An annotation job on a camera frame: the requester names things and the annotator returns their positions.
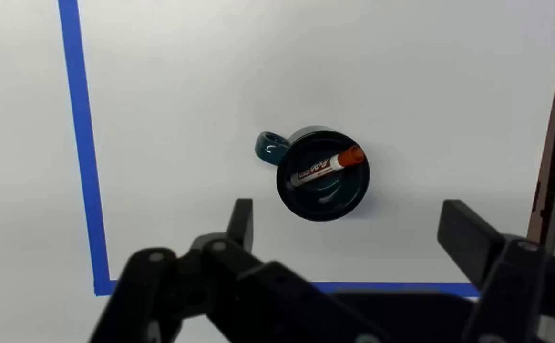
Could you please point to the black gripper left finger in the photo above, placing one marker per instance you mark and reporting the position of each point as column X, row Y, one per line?
column 163, row 286

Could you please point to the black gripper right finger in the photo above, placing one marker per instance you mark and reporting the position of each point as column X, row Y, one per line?
column 512, row 272

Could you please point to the white marker with orange cap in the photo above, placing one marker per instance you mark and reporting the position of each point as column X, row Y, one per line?
column 325, row 166

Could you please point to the brown wooden panel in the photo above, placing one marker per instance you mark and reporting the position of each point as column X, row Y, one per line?
column 552, row 120

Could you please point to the long blue tape strip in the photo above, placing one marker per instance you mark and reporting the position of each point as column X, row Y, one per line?
column 84, row 145

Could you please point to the dark teal mug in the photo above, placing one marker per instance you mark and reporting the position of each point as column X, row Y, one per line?
column 323, row 173

